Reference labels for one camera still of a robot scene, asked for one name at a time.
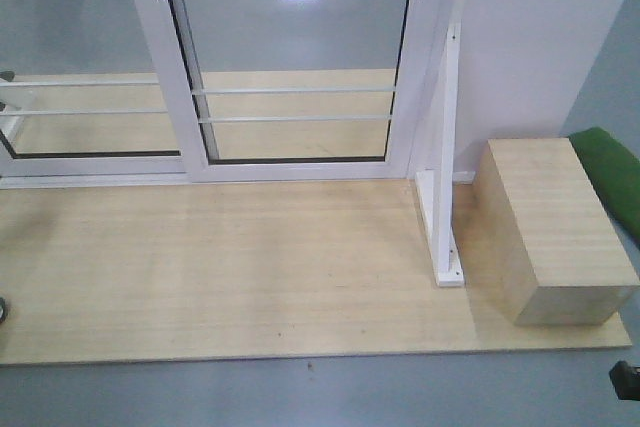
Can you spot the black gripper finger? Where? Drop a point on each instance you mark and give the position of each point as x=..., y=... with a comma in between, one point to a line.
x=625, y=381

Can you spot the white framed sliding glass door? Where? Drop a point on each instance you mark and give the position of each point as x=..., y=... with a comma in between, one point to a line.
x=425, y=35

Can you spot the light wooden box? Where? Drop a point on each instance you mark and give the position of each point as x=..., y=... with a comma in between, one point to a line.
x=559, y=258

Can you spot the green fabric bag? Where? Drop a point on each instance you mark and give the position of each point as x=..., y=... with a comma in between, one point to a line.
x=613, y=171

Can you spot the fixed white framed glass panel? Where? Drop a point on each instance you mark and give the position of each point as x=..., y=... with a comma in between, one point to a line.
x=92, y=87

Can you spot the white triangular support bracket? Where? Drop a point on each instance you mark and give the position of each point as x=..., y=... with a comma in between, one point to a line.
x=434, y=183

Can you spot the white panel wall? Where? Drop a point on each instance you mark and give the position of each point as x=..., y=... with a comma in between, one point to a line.
x=522, y=64

